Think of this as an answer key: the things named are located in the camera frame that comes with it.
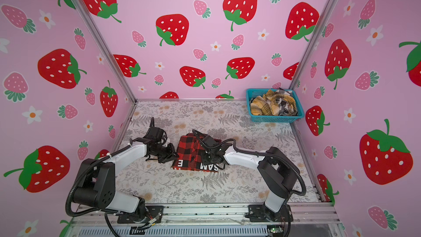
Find yellow plaid shirt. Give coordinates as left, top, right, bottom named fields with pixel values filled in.
left=250, top=88, right=298, bottom=116

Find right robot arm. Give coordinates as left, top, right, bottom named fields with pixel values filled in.
left=193, top=130, right=307, bottom=223

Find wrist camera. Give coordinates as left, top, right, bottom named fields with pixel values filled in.
left=145, top=127, right=168, bottom=144
left=202, top=135, right=219, bottom=150

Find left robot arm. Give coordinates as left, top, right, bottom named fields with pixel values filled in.
left=65, top=126, right=178, bottom=222

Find red black plaid shirt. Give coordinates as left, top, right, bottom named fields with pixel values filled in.
left=171, top=133, right=219, bottom=172

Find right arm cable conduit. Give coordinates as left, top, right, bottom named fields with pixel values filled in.
left=192, top=129, right=307, bottom=237

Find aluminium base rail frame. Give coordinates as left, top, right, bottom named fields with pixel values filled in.
left=64, top=203, right=347, bottom=237

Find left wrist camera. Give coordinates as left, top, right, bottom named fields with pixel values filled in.
left=145, top=127, right=168, bottom=144

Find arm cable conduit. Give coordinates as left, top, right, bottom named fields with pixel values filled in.
left=192, top=129, right=307, bottom=237
left=65, top=116, right=157, bottom=237

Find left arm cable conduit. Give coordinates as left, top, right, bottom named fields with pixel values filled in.
left=65, top=116, right=157, bottom=237

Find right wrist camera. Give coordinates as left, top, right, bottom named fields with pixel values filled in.
left=202, top=135, right=219, bottom=150

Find teal plastic basket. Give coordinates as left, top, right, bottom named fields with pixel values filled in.
left=246, top=88, right=304, bottom=123

